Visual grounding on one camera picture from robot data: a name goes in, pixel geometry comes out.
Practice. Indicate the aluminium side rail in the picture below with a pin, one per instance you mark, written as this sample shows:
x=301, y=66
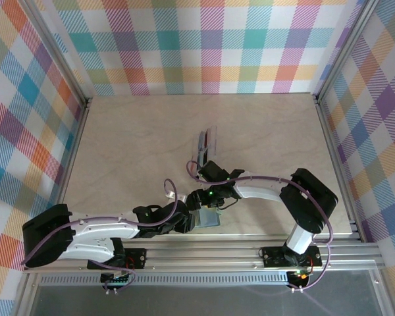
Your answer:
x=332, y=148
x=74, y=148

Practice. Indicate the aluminium front rail beam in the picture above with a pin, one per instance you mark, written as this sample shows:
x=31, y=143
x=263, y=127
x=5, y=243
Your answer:
x=200, y=253

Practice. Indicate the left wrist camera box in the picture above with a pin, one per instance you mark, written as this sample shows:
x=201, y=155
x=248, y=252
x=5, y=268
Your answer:
x=179, y=198

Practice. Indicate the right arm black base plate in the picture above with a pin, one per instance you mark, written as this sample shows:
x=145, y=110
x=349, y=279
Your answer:
x=273, y=258

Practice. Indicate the green card holder wallet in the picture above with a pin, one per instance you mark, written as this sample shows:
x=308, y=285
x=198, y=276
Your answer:
x=210, y=219

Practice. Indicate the blue credit card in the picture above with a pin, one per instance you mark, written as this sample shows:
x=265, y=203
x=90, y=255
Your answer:
x=202, y=139

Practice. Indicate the clear acrylic card stand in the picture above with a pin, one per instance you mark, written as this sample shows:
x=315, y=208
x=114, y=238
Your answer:
x=212, y=145

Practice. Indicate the grey metal shelf plate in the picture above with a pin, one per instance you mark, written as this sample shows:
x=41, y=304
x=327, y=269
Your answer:
x=200, y=301

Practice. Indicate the teal credit card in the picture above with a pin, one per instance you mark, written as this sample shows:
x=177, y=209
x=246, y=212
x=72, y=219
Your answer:
x=204, y=154

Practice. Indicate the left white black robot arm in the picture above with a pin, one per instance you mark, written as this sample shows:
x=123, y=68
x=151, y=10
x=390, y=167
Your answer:
x=98, y=230

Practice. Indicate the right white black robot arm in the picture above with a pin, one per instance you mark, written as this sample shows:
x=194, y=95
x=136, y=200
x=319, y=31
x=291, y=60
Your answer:
x=256, y=192

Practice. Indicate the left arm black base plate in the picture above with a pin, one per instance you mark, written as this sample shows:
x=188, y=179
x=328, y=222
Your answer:
x=138, y=258

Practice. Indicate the aluminium frame post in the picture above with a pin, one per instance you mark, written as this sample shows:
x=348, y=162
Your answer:
x=57, y=49
x=344, y=49

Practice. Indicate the green terminal controller board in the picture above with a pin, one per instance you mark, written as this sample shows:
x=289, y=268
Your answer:
x=116, y=279

